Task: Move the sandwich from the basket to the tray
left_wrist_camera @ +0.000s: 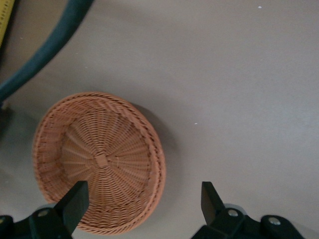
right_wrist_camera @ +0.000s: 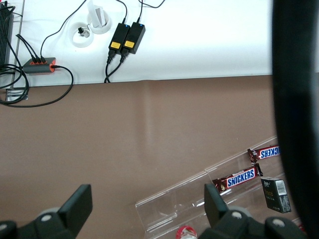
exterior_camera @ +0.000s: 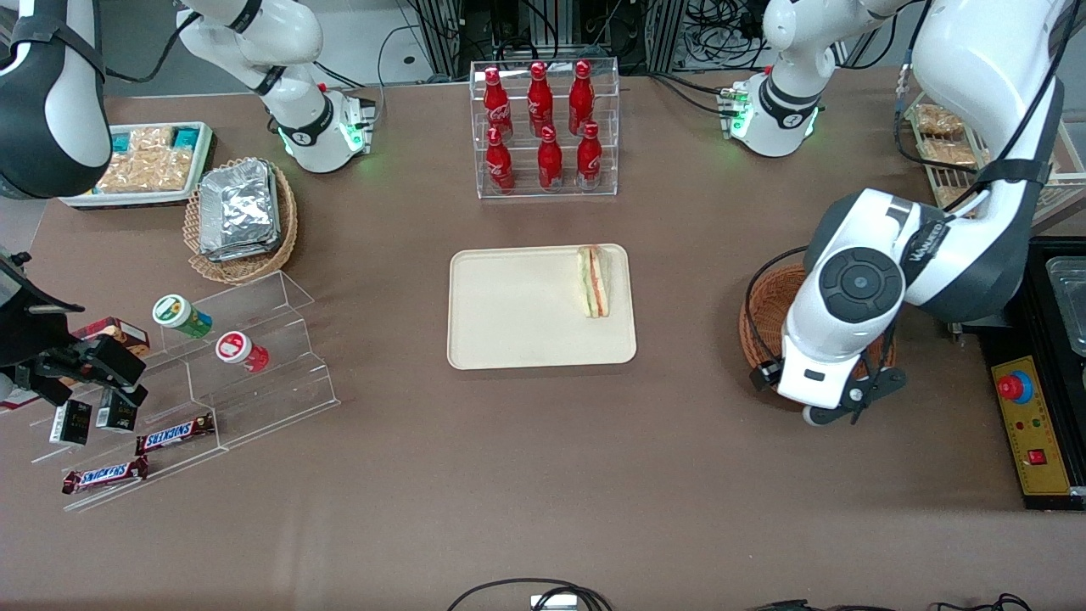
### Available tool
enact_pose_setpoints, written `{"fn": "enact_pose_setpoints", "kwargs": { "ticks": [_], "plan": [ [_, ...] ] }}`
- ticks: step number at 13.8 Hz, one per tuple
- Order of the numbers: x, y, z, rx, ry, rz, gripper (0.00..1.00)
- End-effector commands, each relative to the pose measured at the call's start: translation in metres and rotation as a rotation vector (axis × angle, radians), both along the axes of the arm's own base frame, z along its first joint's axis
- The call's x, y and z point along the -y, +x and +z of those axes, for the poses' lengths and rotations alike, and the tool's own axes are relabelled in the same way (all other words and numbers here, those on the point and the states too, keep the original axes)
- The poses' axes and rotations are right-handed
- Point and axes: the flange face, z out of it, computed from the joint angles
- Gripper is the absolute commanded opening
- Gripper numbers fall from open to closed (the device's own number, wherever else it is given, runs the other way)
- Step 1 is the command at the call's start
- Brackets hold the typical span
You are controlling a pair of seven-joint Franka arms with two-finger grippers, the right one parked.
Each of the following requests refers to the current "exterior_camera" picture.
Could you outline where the triangle sandwich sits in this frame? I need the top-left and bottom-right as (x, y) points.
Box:
(577, 244), (612, 319)

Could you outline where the round brown wicker basket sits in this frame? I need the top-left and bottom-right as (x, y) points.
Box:
(739, 263), (897, 393)

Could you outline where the oval light wicker basket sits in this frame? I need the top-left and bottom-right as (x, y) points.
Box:
(182, 157), (299, 285)

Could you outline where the white rectangular snack tray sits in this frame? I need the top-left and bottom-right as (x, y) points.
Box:
(58, 121), (217, 210)

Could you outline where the beige plastic tray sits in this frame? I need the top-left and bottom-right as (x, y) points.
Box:
(447, 244), (637, 371)

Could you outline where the small black box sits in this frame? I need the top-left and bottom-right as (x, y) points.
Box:
(48, 399), (93, 447)
(95, 389), (139, 434)

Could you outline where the brown chocolate box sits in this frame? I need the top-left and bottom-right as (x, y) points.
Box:
(72, 317), (151, 357)

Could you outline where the Snickers chocolate bar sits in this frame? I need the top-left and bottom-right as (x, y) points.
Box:
(61, 457), (150, 496)
(135, 413), (216, 457)

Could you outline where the green cup with white lid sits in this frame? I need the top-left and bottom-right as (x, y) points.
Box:
(152, 294), (215, 339)

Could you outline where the red cup with white lid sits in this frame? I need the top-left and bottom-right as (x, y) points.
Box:
(215, 331), (271, 374)

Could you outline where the clear acrylic stepped stand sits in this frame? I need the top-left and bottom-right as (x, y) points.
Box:
(30, 270), (342, 513)

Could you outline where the silver foil packet stack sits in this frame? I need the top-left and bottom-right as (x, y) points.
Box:
(198, 159), (283, 262)

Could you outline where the beige snack bags pile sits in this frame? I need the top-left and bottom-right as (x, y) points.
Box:
(96, 127), (194, 193)

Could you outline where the yellow control panel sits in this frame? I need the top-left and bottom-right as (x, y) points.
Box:
(991, 355), (1074, 497)

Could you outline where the red cola bottle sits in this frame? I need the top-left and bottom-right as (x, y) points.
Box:
(484, 67), (513, 141)
(537, 126), (563, 192)
(485, 126), (516, 194)
(568, 60), (595, 135)
(576, 121), (603, 189)
(527, 61), (554, 137)

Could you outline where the black machine base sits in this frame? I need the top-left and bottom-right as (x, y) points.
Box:
(948, 235), (1086, 512)

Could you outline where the clear acrylic bottle rack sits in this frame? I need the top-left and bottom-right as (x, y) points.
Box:
(470, 58), (620, 200)

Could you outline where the clear plastic container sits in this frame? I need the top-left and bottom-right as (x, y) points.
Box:
(1045, 255), (1086, 357)

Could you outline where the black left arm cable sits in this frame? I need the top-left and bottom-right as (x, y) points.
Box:
(744, 246), (809, 367)

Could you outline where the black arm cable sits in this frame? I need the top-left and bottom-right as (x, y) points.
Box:
(102, 10), (203, 86)
(744, 246), (809, 367)

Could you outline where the black right wrist bracket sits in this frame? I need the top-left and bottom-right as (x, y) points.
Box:
(0, 250), (86, 367)

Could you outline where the black wrist bracket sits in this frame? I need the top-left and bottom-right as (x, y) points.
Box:
(0, 250), (86, 367)
(836, 367), (906, 425)

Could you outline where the black left wrist bracket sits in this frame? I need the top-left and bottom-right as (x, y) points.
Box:
(836, 367), (906, 425)

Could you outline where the white wire rack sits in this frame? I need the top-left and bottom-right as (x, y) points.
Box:
(904, 89), (1086, 215)

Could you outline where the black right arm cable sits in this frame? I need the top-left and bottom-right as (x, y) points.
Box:
(102, 10), (203, 86)

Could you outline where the black looped floor cable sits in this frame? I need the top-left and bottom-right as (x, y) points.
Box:
(445, 577), (613, 611)

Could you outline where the aluminium frame with cables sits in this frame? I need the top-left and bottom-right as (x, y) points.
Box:
(407, 0), (764, 79)

